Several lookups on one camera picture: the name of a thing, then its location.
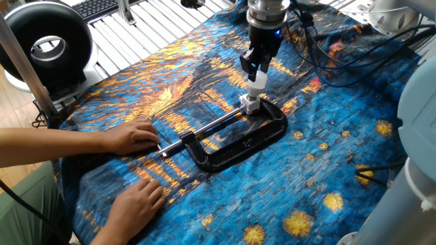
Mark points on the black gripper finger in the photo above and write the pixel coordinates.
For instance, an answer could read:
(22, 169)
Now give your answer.
(247, 65)
(264, 68)

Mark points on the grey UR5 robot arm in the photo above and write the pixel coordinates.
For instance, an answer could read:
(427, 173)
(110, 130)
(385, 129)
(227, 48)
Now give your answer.
(402, 170)

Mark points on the black keyboard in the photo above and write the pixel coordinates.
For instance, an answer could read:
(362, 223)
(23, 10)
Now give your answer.
(105, 7)

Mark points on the person's left hand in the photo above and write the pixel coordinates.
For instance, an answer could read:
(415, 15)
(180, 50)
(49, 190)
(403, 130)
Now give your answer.
(133, 136)

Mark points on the white light bulb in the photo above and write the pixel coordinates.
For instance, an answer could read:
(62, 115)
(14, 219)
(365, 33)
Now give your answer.
(256, 84)

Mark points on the green trousers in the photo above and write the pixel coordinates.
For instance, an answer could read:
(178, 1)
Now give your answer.
(27, 204)

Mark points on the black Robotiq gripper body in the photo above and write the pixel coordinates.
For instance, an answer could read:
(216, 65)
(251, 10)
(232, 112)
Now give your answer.
(264, 42)

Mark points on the person's right hand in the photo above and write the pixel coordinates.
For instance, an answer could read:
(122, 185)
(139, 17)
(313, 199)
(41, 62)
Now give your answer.
(139, 204)

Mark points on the black round fan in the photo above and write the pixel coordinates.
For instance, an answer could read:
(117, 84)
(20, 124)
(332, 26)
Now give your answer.
(44, 44)

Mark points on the starry night print tablecloth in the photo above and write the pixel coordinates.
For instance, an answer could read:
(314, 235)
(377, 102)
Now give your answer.
(306, 190)

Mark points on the person's left forearm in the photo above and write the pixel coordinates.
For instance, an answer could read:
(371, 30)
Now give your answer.
(54, 146)

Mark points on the black C-clamp with metal screw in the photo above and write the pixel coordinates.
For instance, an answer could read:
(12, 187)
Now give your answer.
(238, 146)

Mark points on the white bulb socket block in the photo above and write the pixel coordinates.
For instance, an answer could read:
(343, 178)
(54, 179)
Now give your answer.
(249, 103)

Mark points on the aluminium upright post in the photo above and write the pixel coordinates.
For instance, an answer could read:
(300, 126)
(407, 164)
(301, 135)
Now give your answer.
(30, 68)

